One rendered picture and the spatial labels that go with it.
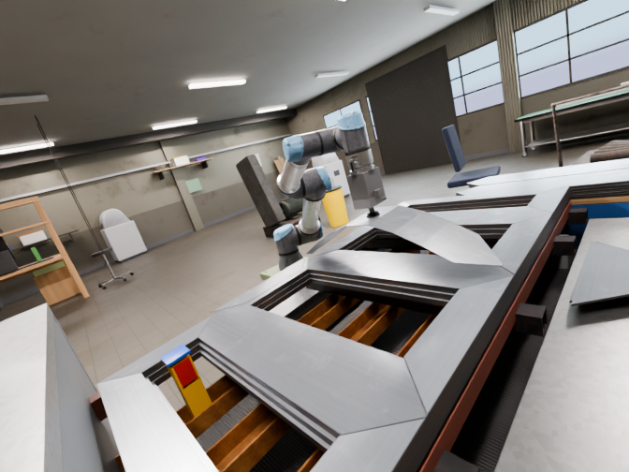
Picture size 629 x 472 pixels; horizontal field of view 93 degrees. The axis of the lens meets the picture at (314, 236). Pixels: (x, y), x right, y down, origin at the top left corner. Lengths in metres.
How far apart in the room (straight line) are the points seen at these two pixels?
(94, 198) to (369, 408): 10.21
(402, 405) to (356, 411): 0.07
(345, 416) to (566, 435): 0.34
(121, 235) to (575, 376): 9.53
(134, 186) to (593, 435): 10.55
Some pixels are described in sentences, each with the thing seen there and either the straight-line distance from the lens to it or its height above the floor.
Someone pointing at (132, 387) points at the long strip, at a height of 0.87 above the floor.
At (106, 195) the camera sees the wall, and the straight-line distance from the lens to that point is 10.53.
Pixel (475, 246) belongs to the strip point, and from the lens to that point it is 0.87.
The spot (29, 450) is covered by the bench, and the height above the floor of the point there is 1.05.
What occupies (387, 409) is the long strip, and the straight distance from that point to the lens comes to 0.54.
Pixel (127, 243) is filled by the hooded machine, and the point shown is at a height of 0.43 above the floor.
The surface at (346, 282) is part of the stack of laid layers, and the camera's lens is 1.01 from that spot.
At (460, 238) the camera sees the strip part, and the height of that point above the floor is 0.95.
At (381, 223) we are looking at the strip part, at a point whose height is 1.03.
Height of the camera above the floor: 1.26
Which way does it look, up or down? 14 degrees down
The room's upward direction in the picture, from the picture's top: 17 degrees counter-clockwise
